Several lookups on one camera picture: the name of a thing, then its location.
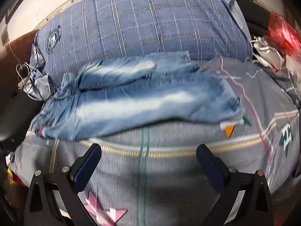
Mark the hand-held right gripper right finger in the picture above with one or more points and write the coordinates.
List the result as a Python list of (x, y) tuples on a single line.
[(211, 169)]

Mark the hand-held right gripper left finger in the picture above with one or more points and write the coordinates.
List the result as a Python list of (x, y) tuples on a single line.
[(86, 168)]

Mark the light blue denim pants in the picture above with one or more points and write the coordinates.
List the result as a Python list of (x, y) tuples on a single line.
[(131, 103)]

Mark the grey printed bed sheet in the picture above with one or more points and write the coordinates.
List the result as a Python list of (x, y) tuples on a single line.
[(164, 176)]

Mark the yellow and red bag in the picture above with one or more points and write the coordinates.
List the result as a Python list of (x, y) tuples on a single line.
[(10, 176)]

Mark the black leather cushion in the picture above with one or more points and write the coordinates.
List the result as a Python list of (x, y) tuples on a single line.
[(251, 9), (16, 117)]

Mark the blue plaid pillow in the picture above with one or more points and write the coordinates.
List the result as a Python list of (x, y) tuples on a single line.
[(40, 87), (145, 23)]

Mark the white power strip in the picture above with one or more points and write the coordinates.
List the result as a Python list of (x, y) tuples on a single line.
[(22, 84)]

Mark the white crumpled cloth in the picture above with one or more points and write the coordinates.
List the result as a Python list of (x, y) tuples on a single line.
[(268, 54)]

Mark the brown headboard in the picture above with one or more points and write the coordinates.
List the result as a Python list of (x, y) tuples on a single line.
[(16, 51)]

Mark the red plastic bag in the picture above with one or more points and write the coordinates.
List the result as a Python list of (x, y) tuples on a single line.
[(283, 33)]

